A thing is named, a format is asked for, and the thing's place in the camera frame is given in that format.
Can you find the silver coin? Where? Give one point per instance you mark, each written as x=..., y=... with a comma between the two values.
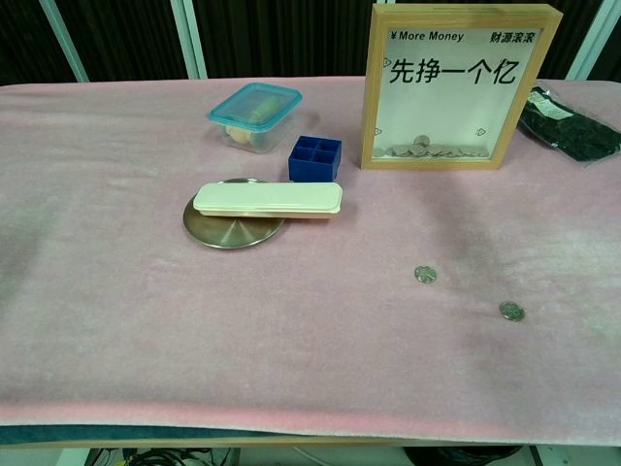
x=512, y=311
x=425, y=274

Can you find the pile of silver coins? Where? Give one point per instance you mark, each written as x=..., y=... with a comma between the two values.
x=427, y=150

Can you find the cream pencil case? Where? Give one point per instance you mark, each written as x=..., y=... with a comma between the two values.
x=267, y=199

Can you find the blue four-cell box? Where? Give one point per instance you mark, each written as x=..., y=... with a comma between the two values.
x=310, y=170

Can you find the round steel plate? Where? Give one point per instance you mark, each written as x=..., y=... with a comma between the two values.
x=228, y=235

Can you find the clear container with teal lid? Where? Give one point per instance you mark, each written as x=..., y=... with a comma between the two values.
x=252, y=104

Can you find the pink tablecloth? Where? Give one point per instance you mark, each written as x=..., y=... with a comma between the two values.
x=145, y=315

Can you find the black round object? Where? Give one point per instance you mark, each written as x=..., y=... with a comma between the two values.
x=461, y=457

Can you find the black socks in plastic bag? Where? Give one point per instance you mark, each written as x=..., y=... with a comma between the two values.
x=577, y=131

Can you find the teal under cloth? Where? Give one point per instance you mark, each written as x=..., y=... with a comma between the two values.
x=97, y=433

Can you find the wooden frame money box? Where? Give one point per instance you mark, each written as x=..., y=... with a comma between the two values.
x=436, y=111

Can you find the white frame post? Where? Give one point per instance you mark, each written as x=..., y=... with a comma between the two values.
x=191, y=39
x=589, y=43
x=63, y=39

